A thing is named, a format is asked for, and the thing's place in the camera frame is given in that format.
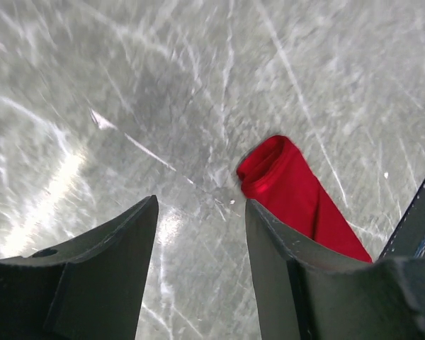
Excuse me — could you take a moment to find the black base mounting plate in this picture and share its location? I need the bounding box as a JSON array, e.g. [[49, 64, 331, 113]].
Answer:
[[379, 179, 425, 259]]

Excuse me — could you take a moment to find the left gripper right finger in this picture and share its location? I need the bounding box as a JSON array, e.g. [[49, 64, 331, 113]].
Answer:
[[245, 200, 425, 339]]

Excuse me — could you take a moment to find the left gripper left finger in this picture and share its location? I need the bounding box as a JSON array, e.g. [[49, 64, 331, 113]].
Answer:
[[0, 195, 159, 339]]

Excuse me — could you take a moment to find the red cloth napkin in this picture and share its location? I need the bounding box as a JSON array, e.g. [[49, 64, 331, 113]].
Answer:
[[237, 135, 372, 263]]

